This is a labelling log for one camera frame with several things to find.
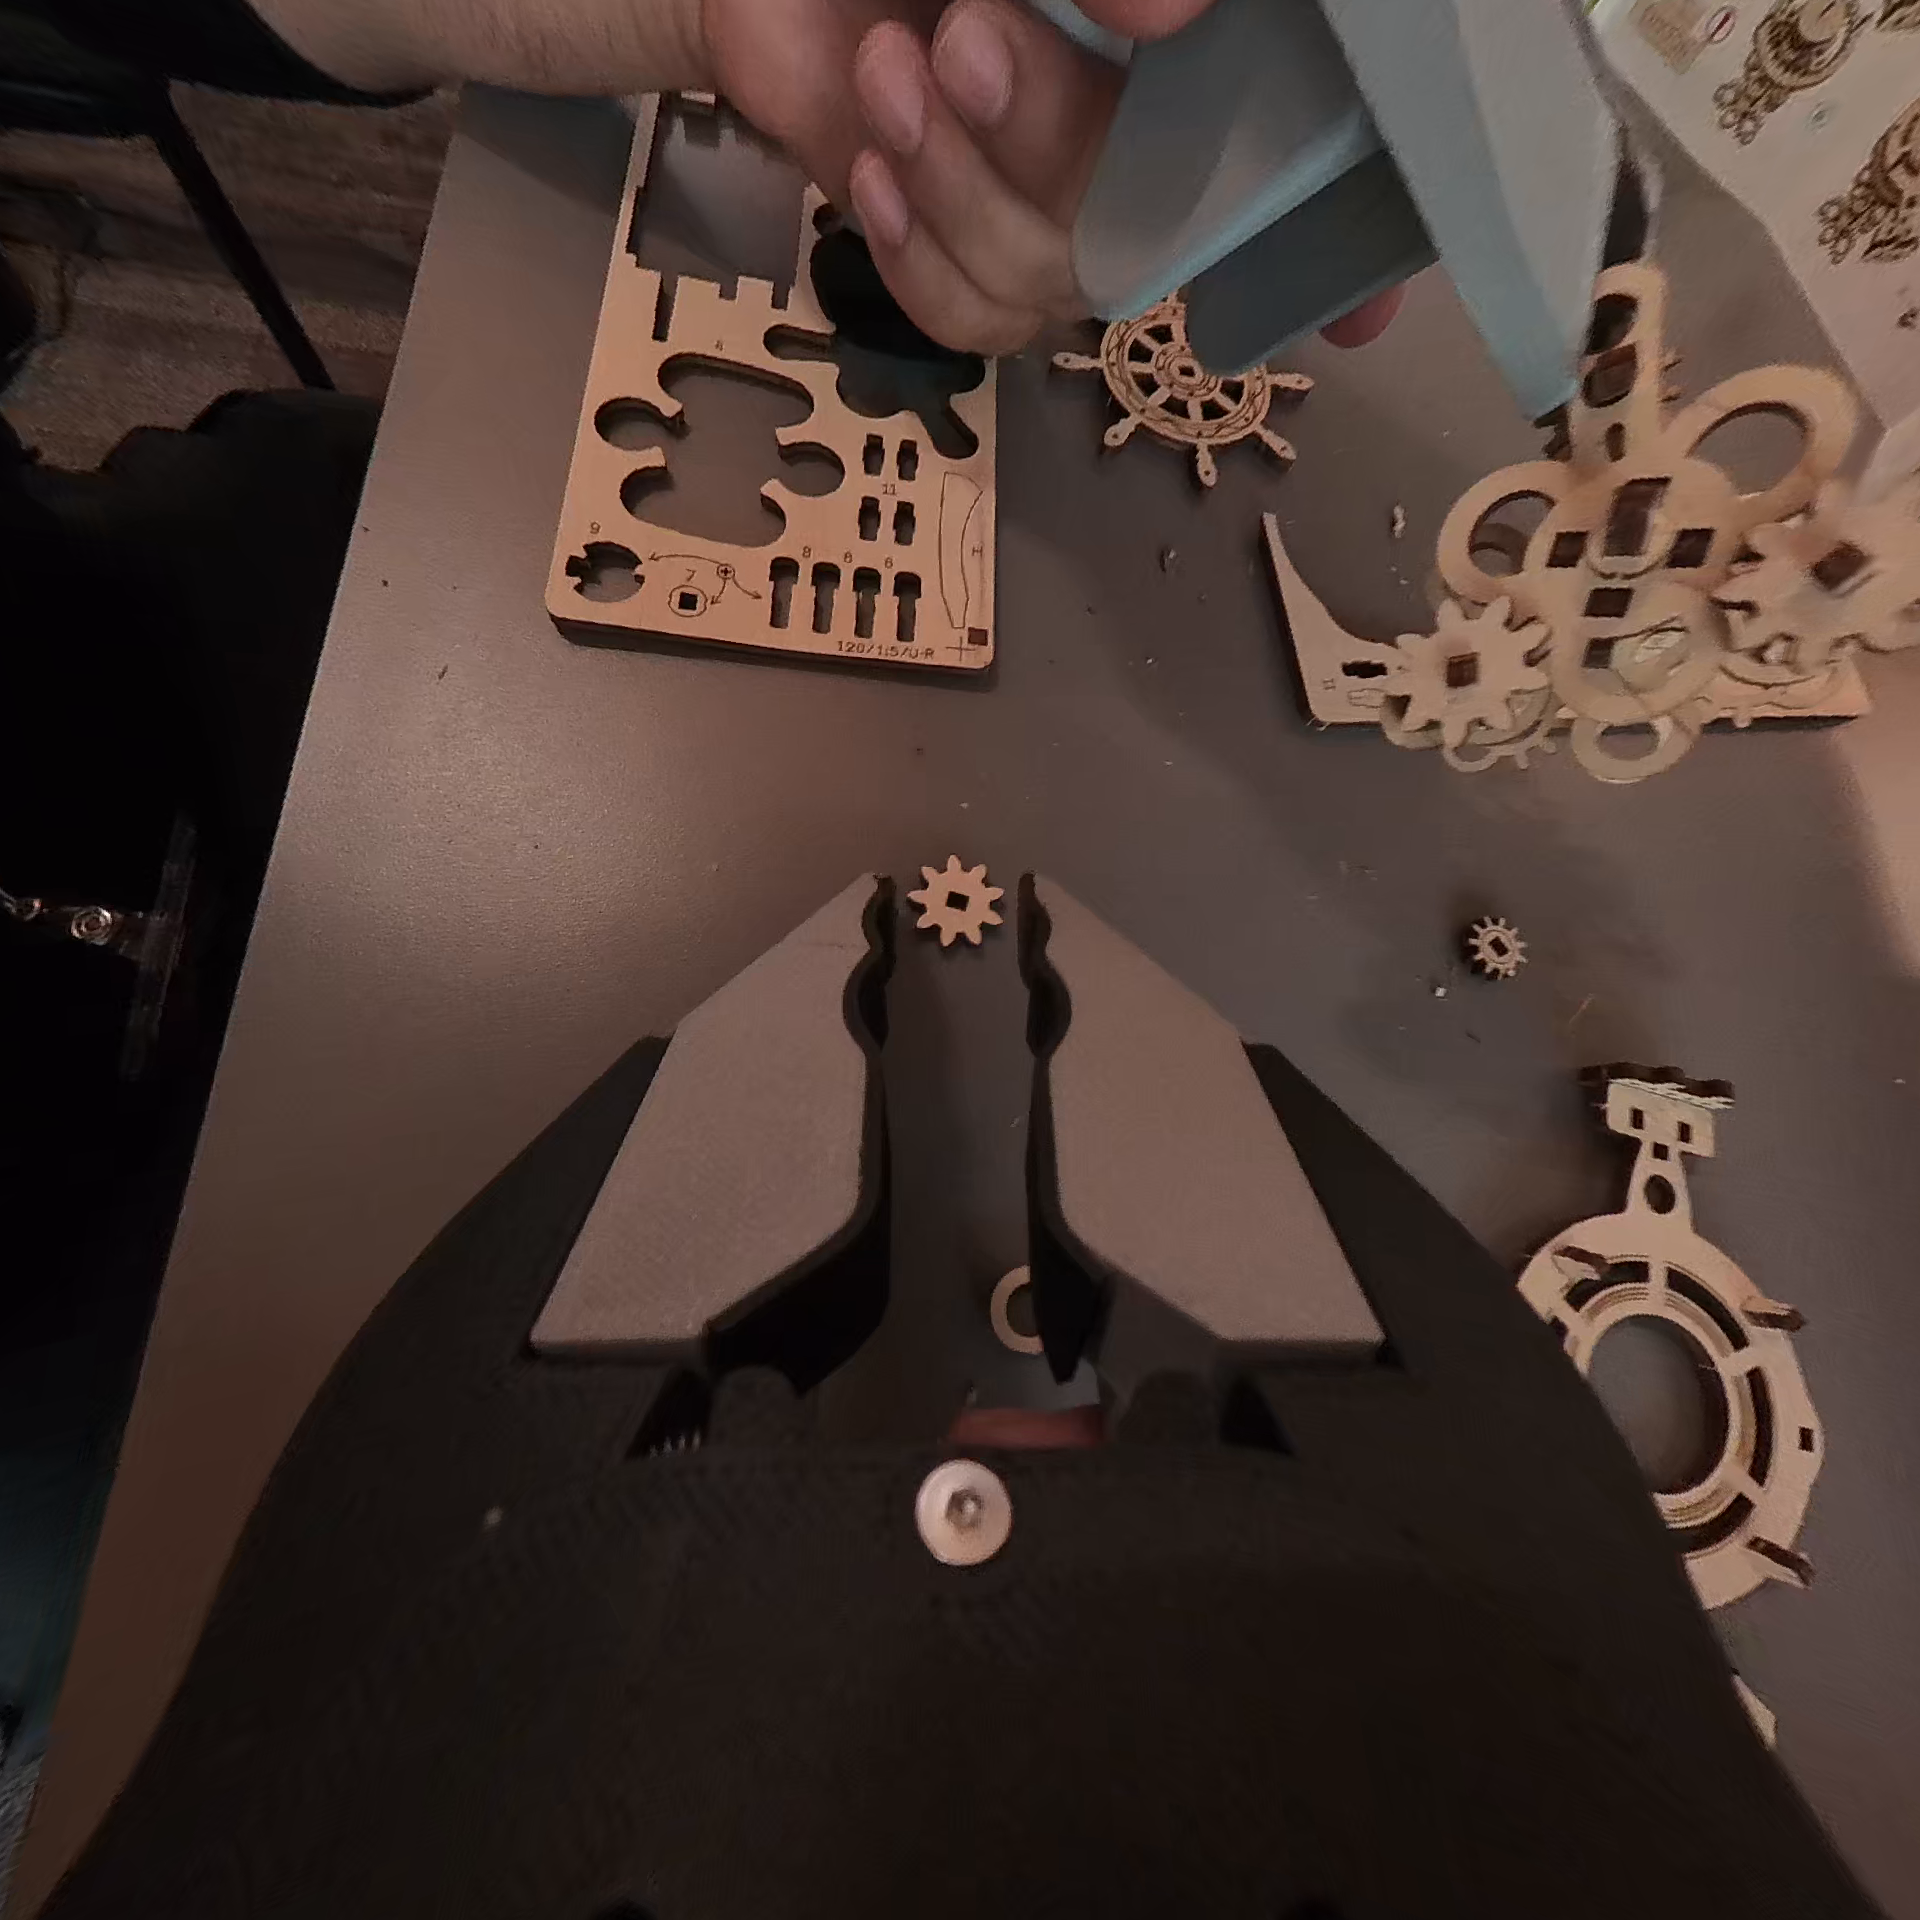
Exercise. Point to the wooden gear model assembly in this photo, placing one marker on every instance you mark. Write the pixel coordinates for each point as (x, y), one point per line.
(1673, 450)

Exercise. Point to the wooden ship wheel part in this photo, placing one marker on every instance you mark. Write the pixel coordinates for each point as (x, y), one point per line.
(1163, 393)

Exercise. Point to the small light wooden gear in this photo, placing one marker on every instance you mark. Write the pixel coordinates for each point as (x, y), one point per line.
(931, 906)

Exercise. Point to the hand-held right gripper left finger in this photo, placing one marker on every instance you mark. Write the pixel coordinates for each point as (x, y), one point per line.
(718, 1168)

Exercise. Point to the person's left hand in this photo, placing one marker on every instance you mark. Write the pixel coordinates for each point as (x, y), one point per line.
(931, 166)

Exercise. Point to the clear badge holder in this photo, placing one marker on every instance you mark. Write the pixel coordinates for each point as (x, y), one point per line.
(158, 975)

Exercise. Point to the black metal leg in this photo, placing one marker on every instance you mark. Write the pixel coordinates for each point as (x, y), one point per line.
(240, 224)

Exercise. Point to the printed desk sheet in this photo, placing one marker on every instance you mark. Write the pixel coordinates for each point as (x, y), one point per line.
(1770, 166)

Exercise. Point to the wooden leftover frame piece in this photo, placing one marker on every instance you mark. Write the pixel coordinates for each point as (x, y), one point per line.
(1320, 629)

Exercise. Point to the person's left forearm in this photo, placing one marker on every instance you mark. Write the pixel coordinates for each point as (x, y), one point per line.
(526, 39)

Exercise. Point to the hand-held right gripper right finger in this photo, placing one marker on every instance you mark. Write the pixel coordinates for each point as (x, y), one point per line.
(1186, 1185)

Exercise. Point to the tiny dark wooden gear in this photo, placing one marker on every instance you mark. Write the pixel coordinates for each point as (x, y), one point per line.
(1474, 944)

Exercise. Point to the wooden cutout sheet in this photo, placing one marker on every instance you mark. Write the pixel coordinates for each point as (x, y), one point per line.
(704, 331)

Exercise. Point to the person's dark clothing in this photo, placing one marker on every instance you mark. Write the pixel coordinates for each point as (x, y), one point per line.
(91, 675)

